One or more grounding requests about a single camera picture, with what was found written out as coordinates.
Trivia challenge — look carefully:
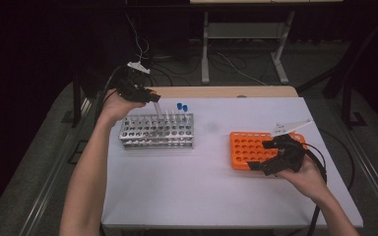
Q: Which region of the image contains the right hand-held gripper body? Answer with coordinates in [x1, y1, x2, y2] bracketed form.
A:
[265, 119, 314, 176]

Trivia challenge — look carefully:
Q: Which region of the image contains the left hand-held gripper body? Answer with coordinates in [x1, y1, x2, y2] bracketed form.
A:
[112, 61, 152, 101]

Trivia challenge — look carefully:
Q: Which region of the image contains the orange-capped test tube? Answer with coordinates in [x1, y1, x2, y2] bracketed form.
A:
[153, 101, 163, 120]

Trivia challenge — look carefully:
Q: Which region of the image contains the orange test tube rack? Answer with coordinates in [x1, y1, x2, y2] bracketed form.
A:
[229, 131, 308, 171]

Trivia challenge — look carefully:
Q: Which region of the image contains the metal test tube rack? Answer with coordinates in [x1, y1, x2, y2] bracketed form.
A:
[118, 113, 195, 150]

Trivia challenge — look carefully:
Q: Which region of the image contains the person's left hand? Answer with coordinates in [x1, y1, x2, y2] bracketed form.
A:
[99, 88, 147, 125]

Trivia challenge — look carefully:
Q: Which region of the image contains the person's right hand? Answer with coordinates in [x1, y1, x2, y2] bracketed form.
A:
[275, 156, 331, 205]

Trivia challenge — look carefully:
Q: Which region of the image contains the white table mat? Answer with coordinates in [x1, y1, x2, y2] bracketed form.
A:
[100, 96, 364, 229]

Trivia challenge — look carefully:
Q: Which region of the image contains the wooden table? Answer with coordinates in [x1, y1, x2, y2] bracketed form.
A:
[147, 86, 299, 99]

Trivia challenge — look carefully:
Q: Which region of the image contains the black metal stand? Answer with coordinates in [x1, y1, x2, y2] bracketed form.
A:
[296, 9, 378, 131]

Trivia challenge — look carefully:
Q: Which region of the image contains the black floor socket plate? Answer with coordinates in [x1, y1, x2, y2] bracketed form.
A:
[68, 140, 88, 165]

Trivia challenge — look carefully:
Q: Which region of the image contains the grey metal stand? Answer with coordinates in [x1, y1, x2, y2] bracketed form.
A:
[200, 11, 296, 86]

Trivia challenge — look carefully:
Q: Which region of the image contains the tangle of black floor cables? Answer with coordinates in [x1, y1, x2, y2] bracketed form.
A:
[147, 53, 205, 87]

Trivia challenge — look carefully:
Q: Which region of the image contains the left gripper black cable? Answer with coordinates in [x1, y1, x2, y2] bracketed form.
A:
[93, 65, 129, 129]

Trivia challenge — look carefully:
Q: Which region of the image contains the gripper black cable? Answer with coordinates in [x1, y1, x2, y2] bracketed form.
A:
[93, 65, 129, 129]
[299, 142, 329, 236]

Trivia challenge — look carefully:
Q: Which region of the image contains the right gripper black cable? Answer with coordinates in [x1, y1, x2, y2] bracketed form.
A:
[299, 142, 329, 236]

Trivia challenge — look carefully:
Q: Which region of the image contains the white floor cable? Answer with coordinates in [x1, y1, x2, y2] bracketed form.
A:
[124, 13, 152, 63]
[217, 52, 269, 87]

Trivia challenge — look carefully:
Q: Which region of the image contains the black floor cable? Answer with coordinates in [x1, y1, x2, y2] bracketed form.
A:
[319, 129, 356, 191]

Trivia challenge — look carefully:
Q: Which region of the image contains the metal floor rail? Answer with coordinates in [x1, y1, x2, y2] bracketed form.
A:
[324, 97, 378, 230]
[19, 97, 93, 236]

